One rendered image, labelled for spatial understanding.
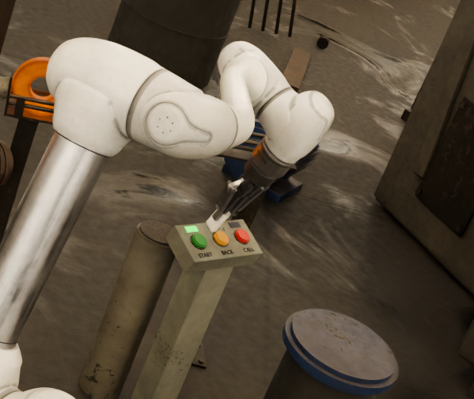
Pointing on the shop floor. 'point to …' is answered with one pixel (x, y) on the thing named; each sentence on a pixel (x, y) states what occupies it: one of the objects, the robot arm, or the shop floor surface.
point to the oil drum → (176, 33)
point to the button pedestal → (191, 305)
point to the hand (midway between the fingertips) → (218, 218)
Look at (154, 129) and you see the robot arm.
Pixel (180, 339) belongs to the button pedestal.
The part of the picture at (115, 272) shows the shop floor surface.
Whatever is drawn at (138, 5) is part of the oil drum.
